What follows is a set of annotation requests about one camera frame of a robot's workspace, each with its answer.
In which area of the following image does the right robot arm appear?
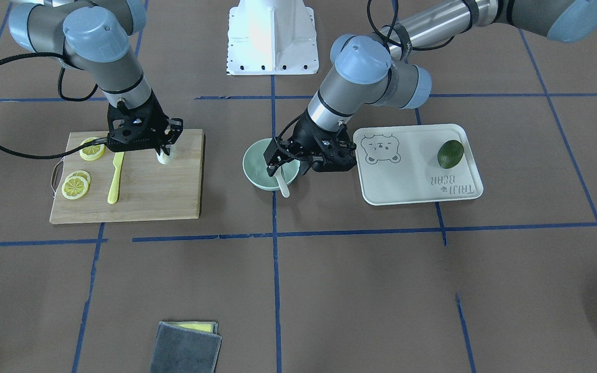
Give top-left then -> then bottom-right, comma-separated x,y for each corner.
8,1 -> 183,164

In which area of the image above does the lemon slice under pair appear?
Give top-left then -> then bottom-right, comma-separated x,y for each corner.
66,170 -> 92,184

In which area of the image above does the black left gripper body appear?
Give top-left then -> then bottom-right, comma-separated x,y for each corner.
264,112 -> 357,173

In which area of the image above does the grey folded cloth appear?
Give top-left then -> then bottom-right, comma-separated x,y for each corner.
149,321 -> 222,372

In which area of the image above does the yellow plastic knife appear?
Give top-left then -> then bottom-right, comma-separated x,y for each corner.
107,152 -> 125,205

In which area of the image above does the lemon slice far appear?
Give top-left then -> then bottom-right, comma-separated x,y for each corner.
78,144 -> 106,162

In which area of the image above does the light green bowl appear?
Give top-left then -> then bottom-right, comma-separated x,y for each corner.
242,138 -> 301,191

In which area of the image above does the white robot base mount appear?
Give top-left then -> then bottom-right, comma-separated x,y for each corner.
226,1 -> 320,76

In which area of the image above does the cream bear tray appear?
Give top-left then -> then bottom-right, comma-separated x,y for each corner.
353,123 -> 484,206

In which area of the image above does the yellow sponge cloth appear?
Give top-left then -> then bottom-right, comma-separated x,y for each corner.
177,321 -> 218,334

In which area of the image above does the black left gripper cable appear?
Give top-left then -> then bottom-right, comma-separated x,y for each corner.
273,0 -> 460,151

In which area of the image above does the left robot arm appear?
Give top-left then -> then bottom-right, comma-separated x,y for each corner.
263,1 -> 597,177

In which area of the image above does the cream plastic spoon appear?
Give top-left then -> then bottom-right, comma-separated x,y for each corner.
274,171 -> 291,198

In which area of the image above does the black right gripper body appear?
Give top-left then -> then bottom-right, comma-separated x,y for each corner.
107,93 -> 184,153

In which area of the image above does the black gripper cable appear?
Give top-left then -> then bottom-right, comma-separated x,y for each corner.
0,52 -> 110,159
273,0 -> 460,151

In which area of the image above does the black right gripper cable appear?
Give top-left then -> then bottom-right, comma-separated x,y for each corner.
0,52 -> 110,159

